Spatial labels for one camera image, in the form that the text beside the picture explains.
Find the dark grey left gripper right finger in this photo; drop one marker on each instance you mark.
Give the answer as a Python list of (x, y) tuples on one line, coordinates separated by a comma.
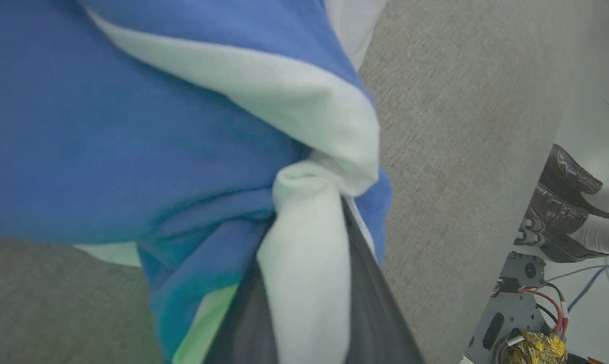
[(375, 313)]

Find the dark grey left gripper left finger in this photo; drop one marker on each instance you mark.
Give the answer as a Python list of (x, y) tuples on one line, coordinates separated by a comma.
[(244, 328)]

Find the blue and white garment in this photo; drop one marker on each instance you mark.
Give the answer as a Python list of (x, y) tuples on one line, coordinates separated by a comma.
[(132, 151)]

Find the yellow foil bundle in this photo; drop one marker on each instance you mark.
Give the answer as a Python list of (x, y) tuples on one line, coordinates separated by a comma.
[(534, 349)]

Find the brown leather shoe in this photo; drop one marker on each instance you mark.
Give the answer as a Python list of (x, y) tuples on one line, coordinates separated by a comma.
[(567, 174), (555, 215)]

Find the grey metal robot base plate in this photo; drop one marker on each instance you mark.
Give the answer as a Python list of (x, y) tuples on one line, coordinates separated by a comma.
[(509, 308)]

